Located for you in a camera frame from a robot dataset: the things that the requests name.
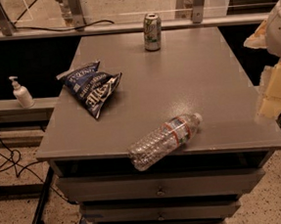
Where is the green 7up can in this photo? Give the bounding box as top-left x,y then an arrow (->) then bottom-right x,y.
143,13 -> 162,51

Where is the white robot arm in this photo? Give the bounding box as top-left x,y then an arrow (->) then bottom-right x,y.
244,0 -> 281,119

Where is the metal frame rail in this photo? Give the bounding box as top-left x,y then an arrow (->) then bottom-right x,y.
0,13 -> 268,41

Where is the black floor stand leg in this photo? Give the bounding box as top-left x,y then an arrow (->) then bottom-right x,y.
31,168 -> 54,224

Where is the top drawer knob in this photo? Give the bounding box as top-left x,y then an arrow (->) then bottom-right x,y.
156,188 -> 165,197

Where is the drawer knob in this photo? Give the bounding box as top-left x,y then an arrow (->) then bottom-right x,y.
156,188 -> 165,197
158,214 -> 165,221

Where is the grey drawer cabinet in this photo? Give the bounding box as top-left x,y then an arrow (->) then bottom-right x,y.
25,19 -> 281,224

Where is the blue chip bag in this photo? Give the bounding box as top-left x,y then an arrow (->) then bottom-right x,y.
56,61 -> 121,120

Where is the white pump dispenser bottle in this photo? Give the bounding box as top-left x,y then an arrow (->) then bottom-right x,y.
9,76 -> 34,109

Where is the clear plastic water bottle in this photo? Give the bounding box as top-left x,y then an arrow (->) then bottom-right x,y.
128,112 -> 203,172

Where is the black cable on rail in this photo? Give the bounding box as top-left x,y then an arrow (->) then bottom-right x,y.
0,18 -> 116,38

